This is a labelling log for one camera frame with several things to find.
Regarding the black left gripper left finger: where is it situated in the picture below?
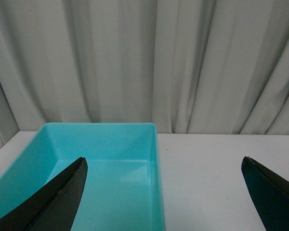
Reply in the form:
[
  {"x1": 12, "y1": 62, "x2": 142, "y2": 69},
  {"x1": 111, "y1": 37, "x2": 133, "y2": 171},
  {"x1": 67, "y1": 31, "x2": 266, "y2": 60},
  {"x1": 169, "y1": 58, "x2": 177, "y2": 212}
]
[{"x1": 0, "y1": 157, "x2": 88, "y2": 231}]

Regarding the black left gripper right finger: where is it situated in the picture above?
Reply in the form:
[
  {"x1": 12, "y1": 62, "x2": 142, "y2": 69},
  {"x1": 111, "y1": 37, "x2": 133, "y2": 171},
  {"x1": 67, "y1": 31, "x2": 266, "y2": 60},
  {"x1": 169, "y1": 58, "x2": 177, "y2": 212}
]
[{"x1": 241, "y1": 156, "x2": 289, "y2": 231}]

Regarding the turquoise plastic storage bin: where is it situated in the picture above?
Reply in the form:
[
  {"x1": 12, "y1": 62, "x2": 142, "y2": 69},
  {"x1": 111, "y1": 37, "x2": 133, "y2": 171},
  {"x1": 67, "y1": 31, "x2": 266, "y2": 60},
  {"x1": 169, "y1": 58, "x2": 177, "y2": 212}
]
[{"x1": 0, "y1": 123, "x2": 165, "y2": 231}]

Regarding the white pleated curtain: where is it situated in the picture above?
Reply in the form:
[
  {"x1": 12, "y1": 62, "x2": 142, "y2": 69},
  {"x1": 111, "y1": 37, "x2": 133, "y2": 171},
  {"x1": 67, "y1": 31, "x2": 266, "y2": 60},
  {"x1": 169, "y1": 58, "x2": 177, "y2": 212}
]
[{"x1": 0, "y1": 0, "x2": 289, "y2": 148}]

